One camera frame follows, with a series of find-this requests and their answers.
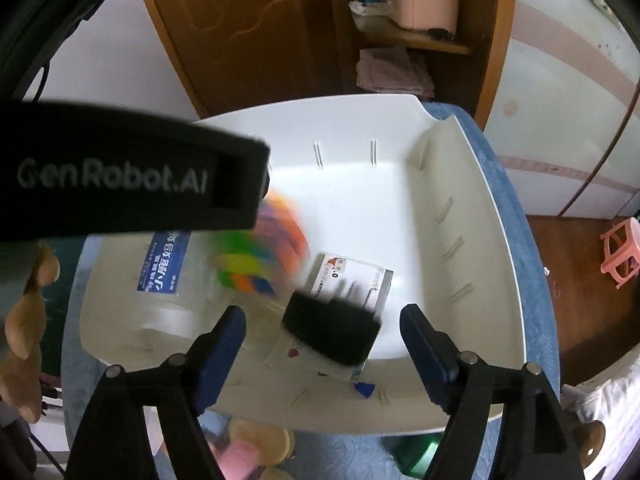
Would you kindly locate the black charger plug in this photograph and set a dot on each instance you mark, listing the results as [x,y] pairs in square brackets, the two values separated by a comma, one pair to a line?
[330,330]

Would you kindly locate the blue table cover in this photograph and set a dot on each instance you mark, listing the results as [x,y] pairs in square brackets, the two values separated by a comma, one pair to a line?
[340,452]

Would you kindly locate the brown wooden door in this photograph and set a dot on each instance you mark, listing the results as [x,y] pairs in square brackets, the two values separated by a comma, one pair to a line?
[225,35]

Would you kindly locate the white crumpled cloth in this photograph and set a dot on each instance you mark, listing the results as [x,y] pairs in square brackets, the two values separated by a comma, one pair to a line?
[370,9]

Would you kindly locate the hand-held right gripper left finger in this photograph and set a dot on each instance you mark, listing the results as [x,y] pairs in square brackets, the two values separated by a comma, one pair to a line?
[225,355]

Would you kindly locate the small black item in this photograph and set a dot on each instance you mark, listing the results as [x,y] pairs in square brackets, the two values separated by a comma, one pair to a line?
[442,34]

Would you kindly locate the green perfume bottle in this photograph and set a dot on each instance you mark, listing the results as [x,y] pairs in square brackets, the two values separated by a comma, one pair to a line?
[420,457]

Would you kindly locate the white compact camera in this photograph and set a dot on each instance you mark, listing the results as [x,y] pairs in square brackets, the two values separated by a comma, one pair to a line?
[362,275]

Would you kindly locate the floral sliding wardrobe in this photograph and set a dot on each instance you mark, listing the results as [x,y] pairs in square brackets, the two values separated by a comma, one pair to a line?
[560,110]

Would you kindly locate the white plastic tray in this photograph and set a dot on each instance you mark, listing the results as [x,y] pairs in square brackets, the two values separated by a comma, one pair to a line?
[350,200]

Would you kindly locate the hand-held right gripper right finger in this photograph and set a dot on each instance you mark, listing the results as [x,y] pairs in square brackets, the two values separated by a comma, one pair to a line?
[425,355]

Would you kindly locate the colourful puzzle cube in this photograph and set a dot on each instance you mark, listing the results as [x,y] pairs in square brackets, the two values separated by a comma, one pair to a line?
[260,255]

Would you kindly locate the pink stick case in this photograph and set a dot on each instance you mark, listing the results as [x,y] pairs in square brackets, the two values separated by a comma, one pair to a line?
[240,462]

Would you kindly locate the pink plastic stool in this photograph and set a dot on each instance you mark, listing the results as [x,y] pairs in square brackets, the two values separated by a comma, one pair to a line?
[622,255]

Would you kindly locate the pink folded cloth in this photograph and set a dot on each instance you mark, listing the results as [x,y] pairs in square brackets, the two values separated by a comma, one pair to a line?
[392,72]

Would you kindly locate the clear box with blue label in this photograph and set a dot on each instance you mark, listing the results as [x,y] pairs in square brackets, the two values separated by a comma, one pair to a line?
[165,265]

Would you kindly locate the person's left hand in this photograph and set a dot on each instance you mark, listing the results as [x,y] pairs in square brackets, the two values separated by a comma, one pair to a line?
[22,325]

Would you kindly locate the checked bed blanket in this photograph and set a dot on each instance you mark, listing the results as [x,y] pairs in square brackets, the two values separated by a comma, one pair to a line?
[615,420]

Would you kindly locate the wooden corner shelf unit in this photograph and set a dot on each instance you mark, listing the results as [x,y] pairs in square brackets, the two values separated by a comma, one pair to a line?
[495,60]

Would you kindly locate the round gold compact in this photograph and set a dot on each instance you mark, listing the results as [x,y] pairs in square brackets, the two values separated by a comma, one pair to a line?
[262,437]

